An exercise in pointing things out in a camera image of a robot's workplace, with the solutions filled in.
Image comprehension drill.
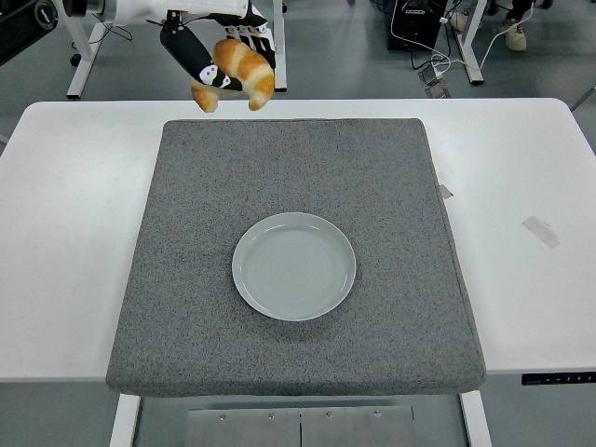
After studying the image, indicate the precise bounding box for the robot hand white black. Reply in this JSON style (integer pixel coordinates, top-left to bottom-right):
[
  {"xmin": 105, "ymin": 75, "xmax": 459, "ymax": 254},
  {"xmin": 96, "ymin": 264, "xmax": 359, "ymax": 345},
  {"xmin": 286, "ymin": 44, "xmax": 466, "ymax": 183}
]
[{"xmin": 114, "ymin": 0, "xmax": 279, "ymax": 93}]

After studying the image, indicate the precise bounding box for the croissant bread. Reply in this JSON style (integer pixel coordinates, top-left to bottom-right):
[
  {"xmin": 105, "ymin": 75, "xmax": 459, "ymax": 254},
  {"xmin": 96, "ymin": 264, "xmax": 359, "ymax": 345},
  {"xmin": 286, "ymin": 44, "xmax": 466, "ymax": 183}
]
[{"xmin": 190, "ymin": 38, "xmax": 276, "ymax": 113}]

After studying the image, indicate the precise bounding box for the light grey round plate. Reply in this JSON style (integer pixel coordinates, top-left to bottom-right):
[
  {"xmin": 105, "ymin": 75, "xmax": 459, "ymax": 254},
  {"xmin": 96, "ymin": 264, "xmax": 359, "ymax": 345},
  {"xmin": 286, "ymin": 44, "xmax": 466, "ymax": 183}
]
[{"xmin": 231, "ymin": 211, "xmax": 358, "ymax": 322}]

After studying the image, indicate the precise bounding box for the grey metal plate with screws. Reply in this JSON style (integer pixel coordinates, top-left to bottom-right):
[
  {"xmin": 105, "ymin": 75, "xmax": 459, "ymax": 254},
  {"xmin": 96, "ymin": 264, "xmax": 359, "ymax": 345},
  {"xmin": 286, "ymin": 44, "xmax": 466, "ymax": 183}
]
[{"xmin": 184, "ymin": 404, "xmax": 416, "ymax": 447}]

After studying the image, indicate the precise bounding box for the white desk leg slim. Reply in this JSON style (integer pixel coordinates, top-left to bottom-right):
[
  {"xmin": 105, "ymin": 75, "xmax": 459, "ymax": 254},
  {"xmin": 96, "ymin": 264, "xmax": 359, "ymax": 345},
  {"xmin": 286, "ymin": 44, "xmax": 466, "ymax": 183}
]
[{"xmin": 272, "ymin": 0, "xmax": 289, "ymax": 92}]

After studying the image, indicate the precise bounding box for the white desk leg angled foot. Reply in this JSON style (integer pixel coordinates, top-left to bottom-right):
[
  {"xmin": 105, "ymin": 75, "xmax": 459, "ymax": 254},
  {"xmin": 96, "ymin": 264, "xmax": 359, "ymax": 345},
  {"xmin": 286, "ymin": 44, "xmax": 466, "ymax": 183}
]
[{"xmin": 53, "ymin": 0, "xmax": 107, "ymax": 100}]

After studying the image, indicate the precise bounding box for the grey fabric mat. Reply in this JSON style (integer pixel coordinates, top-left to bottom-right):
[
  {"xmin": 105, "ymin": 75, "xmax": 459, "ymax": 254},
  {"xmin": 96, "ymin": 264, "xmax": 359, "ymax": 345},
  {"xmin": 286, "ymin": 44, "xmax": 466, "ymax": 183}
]
[{"xmin": 105, "ymin": 117, "xmax": 487, "ymax": 400}]

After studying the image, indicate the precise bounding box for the black computer box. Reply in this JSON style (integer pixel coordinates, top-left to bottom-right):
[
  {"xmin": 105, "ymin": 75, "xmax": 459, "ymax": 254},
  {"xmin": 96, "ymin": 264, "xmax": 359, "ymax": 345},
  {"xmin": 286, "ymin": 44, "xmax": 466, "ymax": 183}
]
[{"xmin": 386, "ymin": 0, "xmax": 442, "ymax": 53}]

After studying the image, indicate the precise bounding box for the white desk leg with foot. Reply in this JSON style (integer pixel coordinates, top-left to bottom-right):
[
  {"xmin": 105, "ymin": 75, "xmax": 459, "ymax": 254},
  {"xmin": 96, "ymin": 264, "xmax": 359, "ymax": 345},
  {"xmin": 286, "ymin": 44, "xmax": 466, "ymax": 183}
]
[{"xmin": 454, "ymin": 0, "xmax": 486, "ymax": 87}]

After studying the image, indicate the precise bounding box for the white table leg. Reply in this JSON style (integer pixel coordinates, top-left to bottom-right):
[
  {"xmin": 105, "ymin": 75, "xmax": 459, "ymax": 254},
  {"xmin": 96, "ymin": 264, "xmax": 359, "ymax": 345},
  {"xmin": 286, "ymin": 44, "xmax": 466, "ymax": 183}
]
[
  {"xmin": 109, "ymin": 393, "xmax": 142, "ymax": 447},
  {"xmin": 458, "ymin": 389, "xmax": 494, "ymax": 447}
]

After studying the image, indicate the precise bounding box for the clear tape strip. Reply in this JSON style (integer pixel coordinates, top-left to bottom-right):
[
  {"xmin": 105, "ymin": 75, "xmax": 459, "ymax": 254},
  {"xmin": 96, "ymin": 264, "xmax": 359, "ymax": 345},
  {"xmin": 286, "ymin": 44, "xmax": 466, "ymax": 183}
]
[{"xmin": 521, "ymin": 215, "xmax": 561, "ymax": 249}]

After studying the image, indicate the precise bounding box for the grey metal bar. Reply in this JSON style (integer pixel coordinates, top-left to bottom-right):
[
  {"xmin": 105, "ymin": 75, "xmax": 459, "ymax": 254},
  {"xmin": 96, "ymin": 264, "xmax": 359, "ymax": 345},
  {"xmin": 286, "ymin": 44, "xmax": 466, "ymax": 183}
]
[{"xmin": 570, "ymin": 86, "xmax": 596, "ymax": 113}]

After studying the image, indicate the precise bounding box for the black table control panel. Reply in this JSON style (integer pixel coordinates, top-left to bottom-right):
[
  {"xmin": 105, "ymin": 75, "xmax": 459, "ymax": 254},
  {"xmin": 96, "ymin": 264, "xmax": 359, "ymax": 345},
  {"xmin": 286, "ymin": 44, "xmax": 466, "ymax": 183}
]
[{"xmin": 521, "ymin": 372, "xmax": 596, "ymax": 386}]

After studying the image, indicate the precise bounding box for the thin black floor cable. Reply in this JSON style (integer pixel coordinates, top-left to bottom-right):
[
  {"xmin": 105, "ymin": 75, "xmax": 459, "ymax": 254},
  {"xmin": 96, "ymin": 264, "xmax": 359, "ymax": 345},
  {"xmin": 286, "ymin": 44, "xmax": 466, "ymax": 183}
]
[{"xmin": 69, "ymin": 12, "xmax": 135, "ymax": 50}]

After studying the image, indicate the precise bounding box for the white cable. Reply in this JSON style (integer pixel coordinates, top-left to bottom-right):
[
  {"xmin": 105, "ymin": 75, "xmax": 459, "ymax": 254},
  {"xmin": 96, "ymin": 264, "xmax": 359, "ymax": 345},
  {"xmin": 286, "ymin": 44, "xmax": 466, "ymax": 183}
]
[{"xmin": 389, "ymin": 0, "xmax": 508, "ymax": 75}]

